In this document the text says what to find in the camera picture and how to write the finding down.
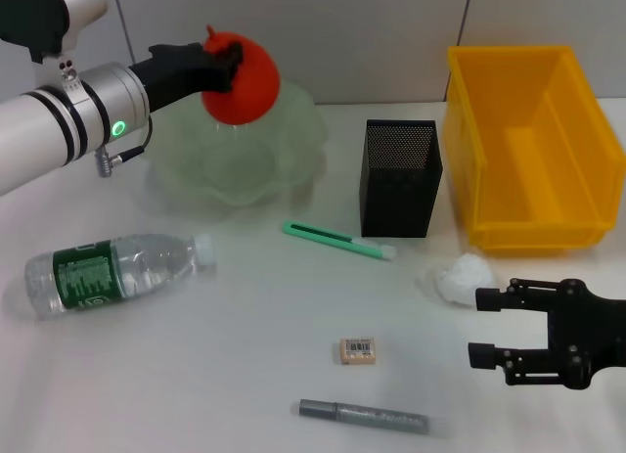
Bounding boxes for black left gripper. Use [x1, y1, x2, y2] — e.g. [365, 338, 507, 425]
[127, 40, 246, 116]

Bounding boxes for mint green utility knife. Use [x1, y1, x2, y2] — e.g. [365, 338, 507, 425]
[282, 220, 397, 262]

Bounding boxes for left gripper cable with connector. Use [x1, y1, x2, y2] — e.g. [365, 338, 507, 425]
[94, 115, 154, 179]

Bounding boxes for grey marker pen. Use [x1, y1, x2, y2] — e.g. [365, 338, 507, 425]
[298, 398, 449, 439]

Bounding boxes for beige eraser with barcode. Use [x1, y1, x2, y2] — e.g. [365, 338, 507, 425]
[339, 338, 378, 367]

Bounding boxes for yellow plastic storage bin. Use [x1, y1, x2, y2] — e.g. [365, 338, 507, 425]
[447, 45, 626, 256]

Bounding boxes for black mesh pen holder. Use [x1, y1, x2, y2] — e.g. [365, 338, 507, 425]
[359, 118, 444, 239]

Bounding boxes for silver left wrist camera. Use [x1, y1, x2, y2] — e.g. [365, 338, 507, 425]
[0, 0, 110, 66]

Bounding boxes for white paper ball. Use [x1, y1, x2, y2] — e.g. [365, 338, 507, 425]
[418, 253, 495, 307]

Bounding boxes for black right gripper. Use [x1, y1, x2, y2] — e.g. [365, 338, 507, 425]
[468, 277, 626, 391]

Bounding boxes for water bottle with green label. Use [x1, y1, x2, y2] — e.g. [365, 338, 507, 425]
[23, 232, 217, 321]

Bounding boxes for translucent green fruit bowl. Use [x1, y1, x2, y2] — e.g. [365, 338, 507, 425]
[146, 78, 329, 214]

